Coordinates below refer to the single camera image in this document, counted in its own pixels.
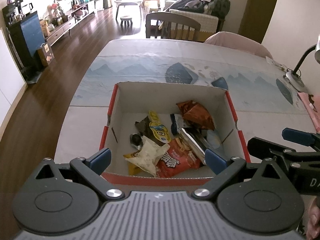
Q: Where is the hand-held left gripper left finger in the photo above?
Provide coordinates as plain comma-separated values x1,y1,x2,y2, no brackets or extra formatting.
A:
35,147,126,201

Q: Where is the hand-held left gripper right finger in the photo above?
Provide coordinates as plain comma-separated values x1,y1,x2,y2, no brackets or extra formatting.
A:
191,148,285,201

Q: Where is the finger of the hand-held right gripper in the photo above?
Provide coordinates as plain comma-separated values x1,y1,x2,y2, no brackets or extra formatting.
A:
282,127,320,146
247,137,295,165

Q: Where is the silver striped snack packet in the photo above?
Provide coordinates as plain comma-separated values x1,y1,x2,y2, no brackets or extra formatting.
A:
180,127,209,166

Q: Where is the orange yellow snack packet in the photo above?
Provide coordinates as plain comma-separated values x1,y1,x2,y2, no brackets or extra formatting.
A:
123,152,143,176

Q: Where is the red snack packet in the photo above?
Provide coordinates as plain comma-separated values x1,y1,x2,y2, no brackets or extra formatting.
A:
155,138,202,179

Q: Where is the brown snack packet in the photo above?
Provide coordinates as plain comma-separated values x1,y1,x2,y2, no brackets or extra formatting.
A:
176,100,215,131

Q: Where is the cream snack packet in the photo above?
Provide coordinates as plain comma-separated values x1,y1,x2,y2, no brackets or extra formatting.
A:
136,135,170,178

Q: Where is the blue and white snack packet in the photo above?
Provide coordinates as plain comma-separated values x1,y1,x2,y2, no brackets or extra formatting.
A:
170,114,187,135

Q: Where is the dark speckled snack packet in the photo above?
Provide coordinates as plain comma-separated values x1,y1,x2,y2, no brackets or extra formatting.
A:
129,116,152,148

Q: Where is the yellow cartoon snack packet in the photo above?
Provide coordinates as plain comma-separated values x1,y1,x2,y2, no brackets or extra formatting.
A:
148,111,172,146

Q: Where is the red and white cardboard box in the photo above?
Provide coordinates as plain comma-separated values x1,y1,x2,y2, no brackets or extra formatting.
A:
99,81,252,187

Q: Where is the person's right hand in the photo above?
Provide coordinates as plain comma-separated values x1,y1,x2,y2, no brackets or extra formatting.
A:
306,197,320,240

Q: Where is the pink cloth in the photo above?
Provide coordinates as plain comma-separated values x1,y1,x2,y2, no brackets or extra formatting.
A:
297,92,320,133

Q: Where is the grey desk lamp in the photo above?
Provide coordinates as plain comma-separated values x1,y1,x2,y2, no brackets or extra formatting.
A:
283,40,320,93

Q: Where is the pink covered chair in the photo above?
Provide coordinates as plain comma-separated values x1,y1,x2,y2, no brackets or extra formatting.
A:
204,31,273,59

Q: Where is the brown paper bag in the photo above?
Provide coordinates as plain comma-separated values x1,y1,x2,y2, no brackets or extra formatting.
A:
37,44,54,67

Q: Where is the white cabinet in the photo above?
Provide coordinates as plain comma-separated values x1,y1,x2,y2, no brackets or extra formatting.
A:
0,27,28,112

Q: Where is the long television cabinet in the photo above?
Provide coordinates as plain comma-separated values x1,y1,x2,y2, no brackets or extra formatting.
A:
46,0,97,47

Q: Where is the black cabinet with blue front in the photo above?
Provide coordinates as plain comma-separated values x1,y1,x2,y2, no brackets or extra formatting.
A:
2,4,47,73

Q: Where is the yellow package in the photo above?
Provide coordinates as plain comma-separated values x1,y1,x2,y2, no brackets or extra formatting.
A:
39,19,50,37

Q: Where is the beige sofa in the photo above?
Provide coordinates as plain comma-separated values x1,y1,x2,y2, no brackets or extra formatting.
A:
164,0,225,30

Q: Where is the dark wooden dining chair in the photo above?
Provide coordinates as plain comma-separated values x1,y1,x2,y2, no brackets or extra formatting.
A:
145,12,201,42

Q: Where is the pile of dark clothes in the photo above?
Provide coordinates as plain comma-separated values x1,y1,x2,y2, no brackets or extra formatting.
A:
169,0,231,18

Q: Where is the flower ornament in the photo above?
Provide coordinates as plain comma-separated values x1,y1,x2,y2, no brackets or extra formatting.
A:
46,1,64,22

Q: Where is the round coffee table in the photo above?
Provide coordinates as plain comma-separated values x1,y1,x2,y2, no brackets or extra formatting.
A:
114,0,142,20

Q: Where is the glass kettle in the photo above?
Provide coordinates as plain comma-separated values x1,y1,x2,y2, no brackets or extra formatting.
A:
21,2,34,14

